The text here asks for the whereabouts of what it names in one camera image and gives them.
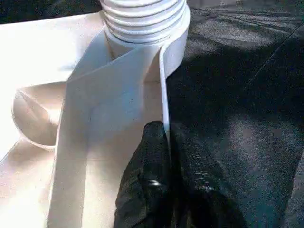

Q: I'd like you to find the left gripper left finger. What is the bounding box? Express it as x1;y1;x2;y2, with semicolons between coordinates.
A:
113;120;172;228

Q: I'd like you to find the black work mat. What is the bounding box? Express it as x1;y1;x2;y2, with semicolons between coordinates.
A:
0;0;304;228

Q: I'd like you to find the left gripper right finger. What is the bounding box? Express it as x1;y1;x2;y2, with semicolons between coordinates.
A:
170;132;244;228

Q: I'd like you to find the white plastic table top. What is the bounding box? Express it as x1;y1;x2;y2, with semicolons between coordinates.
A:
0;10;192;228

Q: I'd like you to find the white plastic table leg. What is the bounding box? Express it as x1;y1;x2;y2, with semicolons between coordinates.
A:
98;0;189;46

